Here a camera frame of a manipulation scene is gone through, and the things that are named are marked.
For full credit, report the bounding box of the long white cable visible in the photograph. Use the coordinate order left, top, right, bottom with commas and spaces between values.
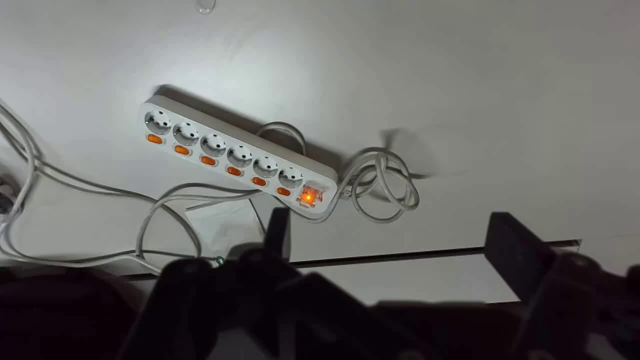
0, 97, 263, 269

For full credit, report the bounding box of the white six-socket power strip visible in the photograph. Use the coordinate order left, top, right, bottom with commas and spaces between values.
139, 92, 339, 223

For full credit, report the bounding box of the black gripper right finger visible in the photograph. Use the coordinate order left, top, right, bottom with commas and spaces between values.
481, 209, 560, 304

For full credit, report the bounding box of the white power strip cable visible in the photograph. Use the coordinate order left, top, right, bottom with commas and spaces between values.
254, 120, 421, 223

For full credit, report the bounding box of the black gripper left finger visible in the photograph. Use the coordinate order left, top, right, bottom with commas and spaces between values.
263, 205, 293, 263

